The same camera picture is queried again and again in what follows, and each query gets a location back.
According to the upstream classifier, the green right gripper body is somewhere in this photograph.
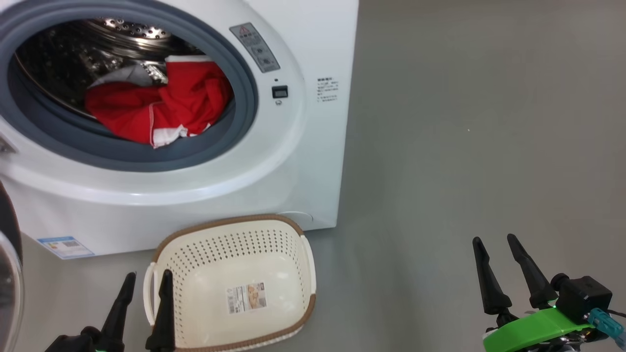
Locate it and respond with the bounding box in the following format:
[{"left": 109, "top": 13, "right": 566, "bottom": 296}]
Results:
[{"left": 483, "top": 307, "right": 609, "bottom": 352}]

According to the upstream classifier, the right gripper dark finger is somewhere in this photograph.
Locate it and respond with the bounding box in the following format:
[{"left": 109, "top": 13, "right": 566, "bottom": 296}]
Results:
[
  {"left": 472, "top": 237, "right": 514, "bottom": 318},
  {"left": 507, "top": 234, "right": 558, "bottom": 309}
]

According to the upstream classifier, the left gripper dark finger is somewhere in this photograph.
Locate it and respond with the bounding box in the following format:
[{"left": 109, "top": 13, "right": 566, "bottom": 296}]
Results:
[
  {"left": 100, "top": 272, "right": 136, "bottom": 343},
  {"left": 146, "top": 269, "right": 176, "bottom": 352}
]

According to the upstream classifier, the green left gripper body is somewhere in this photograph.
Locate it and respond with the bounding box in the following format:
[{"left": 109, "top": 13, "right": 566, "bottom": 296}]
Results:
[{"left": 44, "top": 327, "right": 129, "bottom": 352}]

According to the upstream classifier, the black round glass washer door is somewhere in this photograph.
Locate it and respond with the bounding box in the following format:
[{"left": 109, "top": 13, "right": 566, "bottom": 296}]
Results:
[{"left": 0, "top": 181, "right": 25, "bottom": 352}]

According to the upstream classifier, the red and white garment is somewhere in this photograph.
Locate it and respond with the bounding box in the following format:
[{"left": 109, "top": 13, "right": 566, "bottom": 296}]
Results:
[{"left": 84, "top": 55, "right": 234, "bottom": 149}]

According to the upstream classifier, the cream perforated laundry basket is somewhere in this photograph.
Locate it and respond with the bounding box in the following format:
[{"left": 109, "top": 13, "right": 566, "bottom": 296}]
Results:
[{"left": 143, "top": 214, "right": 317, "bottom": 352}]

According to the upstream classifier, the stainless steel washing machine drum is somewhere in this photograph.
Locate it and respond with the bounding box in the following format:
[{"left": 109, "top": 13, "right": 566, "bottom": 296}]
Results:
[{"left": 15, "top": 17, "right": 206, "bottom": 120}]

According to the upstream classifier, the white front-load washing machine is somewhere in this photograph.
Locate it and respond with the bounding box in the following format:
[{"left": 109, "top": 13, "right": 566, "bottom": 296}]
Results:
[{"left": 0, "top": 0, "right": 360, "bottom": 259}]

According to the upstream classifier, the blue energy label sticker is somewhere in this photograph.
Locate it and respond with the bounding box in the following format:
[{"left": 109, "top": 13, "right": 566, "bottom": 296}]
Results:
[{"left": 37, "top": 236, "right": 95, "bottom": 260}]

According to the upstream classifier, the paper label sticker with photo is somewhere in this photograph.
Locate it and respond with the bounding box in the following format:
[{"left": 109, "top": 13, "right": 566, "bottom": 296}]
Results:
[{"left": 225, "top": 283, "right": 268, "bottom": 315}]

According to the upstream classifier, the round white filter cover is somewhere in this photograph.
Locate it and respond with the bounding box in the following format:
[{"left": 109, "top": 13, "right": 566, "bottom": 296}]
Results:
[{"left": 276, "top": 211, "right": 313, "bottom": 231}]

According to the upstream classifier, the grey warning sticker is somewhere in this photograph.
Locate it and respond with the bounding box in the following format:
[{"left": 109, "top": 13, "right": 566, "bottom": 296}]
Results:
[{"left": 229, "top": 22, "right": 281, "bottom": 74}]

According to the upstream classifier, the teal plug black right cable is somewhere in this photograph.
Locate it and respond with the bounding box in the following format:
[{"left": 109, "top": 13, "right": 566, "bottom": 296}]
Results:
[{"left": 587, "top": 308, "right": 626, "bottom": 350}]

